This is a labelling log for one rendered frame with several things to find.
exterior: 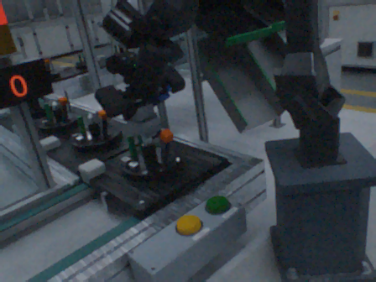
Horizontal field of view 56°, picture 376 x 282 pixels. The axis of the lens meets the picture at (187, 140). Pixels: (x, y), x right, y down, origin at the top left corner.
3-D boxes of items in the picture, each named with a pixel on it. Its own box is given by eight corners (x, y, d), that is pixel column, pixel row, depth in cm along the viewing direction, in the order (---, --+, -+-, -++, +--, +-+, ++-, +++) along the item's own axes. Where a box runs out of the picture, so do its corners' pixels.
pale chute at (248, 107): (279, 117, 89) (289, 107, 85) (239, 133, 83) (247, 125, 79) (223, 33, 96) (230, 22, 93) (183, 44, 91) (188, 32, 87)
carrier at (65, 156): (159, 140, 96) (150, 96, 91) (79, 179, 82) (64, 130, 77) (113, 124, 113) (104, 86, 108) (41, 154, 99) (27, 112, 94)
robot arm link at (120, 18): (194, 12, 59) (142, -29, 60) (167, 20, 52) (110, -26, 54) (168, 65, 66) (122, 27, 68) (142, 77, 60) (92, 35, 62)
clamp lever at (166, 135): (170, 160, 74) (174, 133, 69) (164, 164, 72) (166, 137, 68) (159, 151, 75) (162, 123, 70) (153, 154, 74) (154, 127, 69)
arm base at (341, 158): (348, 164, 51) (350, 125, 48) (302, 168, 51) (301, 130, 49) (332, 143, 57) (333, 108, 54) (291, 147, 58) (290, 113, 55)
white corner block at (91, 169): (108, 178, 80) (104, 163, 79) (91, 187, 78) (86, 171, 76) (99, 172, 84) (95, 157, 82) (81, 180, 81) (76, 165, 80)
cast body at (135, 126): (162, 130, 74) (155, 98, 71) (145, 138, 71) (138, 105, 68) (139, 122, 80) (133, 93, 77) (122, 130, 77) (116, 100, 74)
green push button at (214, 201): (234, 209, 63) (232, 200, 62) (218, 220, 60) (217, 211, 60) (217, 201, 66) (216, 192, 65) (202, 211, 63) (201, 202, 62)
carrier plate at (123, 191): (228, 165, 78) (227, 157, 77) (141, 221, 64) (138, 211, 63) (162, 142, 95) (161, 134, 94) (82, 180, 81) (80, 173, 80)
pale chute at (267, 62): (310, 99, 97) (321, 90, 93) (276, 112, 91) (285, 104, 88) (258, 23, 105) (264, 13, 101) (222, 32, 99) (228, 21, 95)
